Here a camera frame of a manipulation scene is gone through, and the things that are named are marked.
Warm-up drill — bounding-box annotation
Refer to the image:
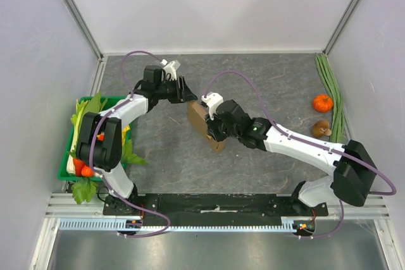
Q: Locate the green plastic basket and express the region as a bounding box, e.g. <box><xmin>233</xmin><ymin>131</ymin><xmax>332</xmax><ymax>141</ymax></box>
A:
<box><xmin>57</xmin><ymin>95</ymin><xmax>137</xmax><ymax>183</ymax></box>

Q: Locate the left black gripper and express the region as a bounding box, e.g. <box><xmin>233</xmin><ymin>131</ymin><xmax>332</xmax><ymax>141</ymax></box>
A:
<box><xmin>156</xmin><ymin>77</ymin><xmax>198</xmax><ymax>104</ymax></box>

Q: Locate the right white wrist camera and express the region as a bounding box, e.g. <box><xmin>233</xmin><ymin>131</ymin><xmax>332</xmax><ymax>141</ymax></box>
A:
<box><xmin>201</xmin><ymin>92</ymin><xmax>223</xmax><ymax>120</ymax></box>

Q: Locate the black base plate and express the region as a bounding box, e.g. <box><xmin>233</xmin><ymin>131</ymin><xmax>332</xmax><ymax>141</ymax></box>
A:
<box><xmin>103</xmin><ymin>192</ymin><xmax>330</xmax><ymax>227</ymax></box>

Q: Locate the orange toy pumpkin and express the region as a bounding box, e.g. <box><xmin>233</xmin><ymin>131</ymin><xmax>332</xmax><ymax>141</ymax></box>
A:
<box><xmin>312</xmin><ymin>94</ymin><xmax>334</xmax><ymax>113</ymax></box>

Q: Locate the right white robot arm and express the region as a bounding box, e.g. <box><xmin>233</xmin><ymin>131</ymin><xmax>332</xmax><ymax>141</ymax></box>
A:
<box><xmin>202</xmin><ymin>95</ymin><xmax>376</xmax><ymax>216</ymax></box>

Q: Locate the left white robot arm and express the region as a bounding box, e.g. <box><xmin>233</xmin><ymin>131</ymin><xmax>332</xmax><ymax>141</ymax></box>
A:
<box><xmin>75</xmin><ymin>61</ymin><xmax>197</xmax><ymax>215</ymax></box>

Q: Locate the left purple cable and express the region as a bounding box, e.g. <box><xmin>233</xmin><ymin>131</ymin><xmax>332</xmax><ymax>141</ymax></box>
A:
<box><xmin>89</xmin><ymin>50</ymin><xmax>171</xmax><ymax>238</ymax></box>

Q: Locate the yellow toy napa cabbage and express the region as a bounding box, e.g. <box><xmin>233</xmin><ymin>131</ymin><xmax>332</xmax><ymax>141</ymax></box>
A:
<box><xmin>121</xmin><ymin>125</ymin><xmax>130</xmax><ymax>142</ymax></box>

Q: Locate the purple cable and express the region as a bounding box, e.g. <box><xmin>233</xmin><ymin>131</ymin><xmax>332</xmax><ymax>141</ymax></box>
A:
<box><xmin>89</xmin><ymin>50</ymin><xmax>171</xmax><ymax>238</ymax></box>
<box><xmin>201</xmin><ymin>70</ymin><xmax>397</xmax><ymax>239</ymax></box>

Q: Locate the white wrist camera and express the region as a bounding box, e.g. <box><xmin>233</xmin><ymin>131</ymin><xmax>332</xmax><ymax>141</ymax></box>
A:
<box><xmin>201</xmin><ymin>92</ymin><xmax>223</xmax><ymax>120</ymax></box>
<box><xmin>160</xmin><ymin>59</ymin><xmax>180</xmax><ymax>80</ymax></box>

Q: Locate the brown toy mushroom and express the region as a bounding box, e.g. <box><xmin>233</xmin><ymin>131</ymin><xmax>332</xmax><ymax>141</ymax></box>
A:
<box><xmin>311</xmin><ymin>120</ymin><xmax>332</xmax><ymax>138</ymax></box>

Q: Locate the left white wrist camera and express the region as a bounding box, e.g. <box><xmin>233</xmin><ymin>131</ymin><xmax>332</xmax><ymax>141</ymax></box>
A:
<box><xmin>160</xmin><ymin>59</ymin><xmax>180</xmax><ymax>80</ymax></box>

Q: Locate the brown cardboard box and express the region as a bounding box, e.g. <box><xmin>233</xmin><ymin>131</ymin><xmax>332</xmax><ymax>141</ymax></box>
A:
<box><xmin>187</xmin><ymin>101</ymin><xmax>225</xmax><ymax>154</ymax></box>

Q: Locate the grey slotted cable duct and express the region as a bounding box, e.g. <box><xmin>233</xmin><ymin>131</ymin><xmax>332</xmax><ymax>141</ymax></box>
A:
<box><xmin>59</xmin><ymin>218</ymin><xmax>297</xmax><ymax>233</ymax></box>

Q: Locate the orange toy carrot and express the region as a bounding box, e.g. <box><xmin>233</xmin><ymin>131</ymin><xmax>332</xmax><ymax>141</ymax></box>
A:
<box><xmin>73</xmin><ymin>158</ymin><xmax>94</xmax><ymax>178</ymax></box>

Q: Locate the green long beans bundle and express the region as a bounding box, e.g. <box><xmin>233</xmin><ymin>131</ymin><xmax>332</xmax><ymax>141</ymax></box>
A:
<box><xmin>315</xmin><ymin>53</ymin><xmax>346</xmax><ymax>143</ymax></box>

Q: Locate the green leafy vegetable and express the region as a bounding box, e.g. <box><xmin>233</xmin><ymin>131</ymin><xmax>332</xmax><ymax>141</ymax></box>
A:
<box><xmin>68</xmin><ymin>92</ymin><xmax>106</xmax><ymax>158</ymax></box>

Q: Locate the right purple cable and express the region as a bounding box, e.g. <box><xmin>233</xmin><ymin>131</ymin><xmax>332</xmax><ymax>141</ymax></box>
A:
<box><xmin>201</xmin><ymin>70</ymin><xmax>397</xmax><ymax>239</ymax></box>

